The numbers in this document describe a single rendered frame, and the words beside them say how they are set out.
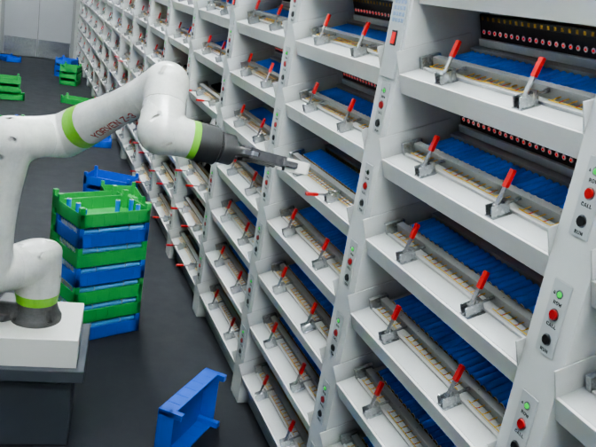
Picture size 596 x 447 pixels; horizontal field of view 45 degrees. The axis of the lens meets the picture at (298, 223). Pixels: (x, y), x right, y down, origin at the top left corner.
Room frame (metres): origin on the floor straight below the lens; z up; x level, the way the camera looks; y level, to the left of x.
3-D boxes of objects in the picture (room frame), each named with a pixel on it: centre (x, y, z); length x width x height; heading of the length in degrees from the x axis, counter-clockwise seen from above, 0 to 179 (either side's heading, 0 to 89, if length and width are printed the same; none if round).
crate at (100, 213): (2.68, 0.76, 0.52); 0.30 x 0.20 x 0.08; 135
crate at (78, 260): (2.68, 0.76, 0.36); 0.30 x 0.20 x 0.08; 135
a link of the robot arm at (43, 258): (1.97, 0.75, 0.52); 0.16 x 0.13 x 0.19; 147
